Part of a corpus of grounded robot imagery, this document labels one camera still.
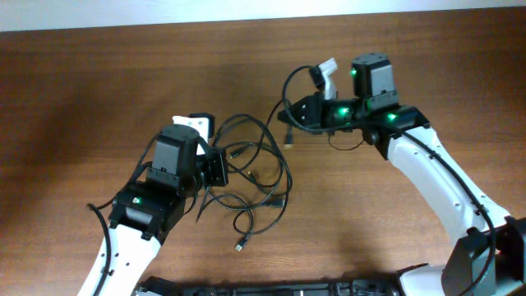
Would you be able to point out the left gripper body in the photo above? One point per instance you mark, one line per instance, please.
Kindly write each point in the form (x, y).
(214, 169)

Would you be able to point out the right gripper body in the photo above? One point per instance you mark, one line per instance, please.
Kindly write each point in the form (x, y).
(319, 113)

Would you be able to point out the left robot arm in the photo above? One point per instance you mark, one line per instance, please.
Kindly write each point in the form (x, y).
(152, 202)

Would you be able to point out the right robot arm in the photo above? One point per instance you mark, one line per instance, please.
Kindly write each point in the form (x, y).
(488, 256)

